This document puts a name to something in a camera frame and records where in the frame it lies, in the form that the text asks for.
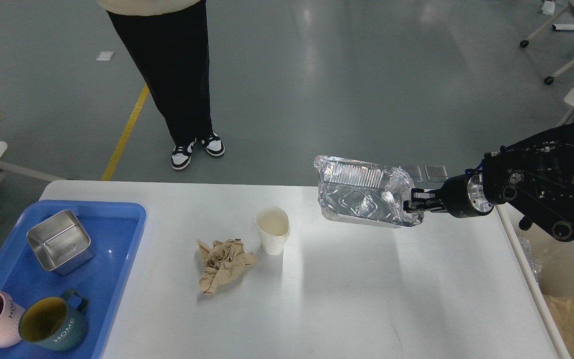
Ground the white plastic bin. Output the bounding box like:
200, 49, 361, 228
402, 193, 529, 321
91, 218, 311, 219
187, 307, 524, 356
496, 204, 574, 359

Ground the aluminium foil tray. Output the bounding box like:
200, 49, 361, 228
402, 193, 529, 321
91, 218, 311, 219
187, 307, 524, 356
313, 155, 424, 228

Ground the stainless steel box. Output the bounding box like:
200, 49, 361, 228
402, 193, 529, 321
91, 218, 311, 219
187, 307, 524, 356
26, 210, 96, 276

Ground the blue plastic tray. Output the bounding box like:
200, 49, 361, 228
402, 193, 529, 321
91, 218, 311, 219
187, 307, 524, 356
0, 200, 146, 359

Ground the standing person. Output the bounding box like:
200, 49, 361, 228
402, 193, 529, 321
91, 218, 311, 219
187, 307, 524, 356
98, 0, 225, 170

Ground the white paper cup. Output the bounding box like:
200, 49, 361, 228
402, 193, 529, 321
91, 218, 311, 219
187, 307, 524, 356
254, 206, 290, 255

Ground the teal mug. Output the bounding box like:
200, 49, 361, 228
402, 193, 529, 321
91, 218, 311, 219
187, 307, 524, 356
18, 288, 89, 352

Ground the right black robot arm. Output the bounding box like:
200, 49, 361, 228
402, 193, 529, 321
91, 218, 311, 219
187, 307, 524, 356
403, 141, 574, 242

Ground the brown paper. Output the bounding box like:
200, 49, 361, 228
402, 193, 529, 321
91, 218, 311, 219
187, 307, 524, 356
196, 238, 258, 295

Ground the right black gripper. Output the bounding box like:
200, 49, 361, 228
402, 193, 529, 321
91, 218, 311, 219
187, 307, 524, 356
403, 174, 494, 218

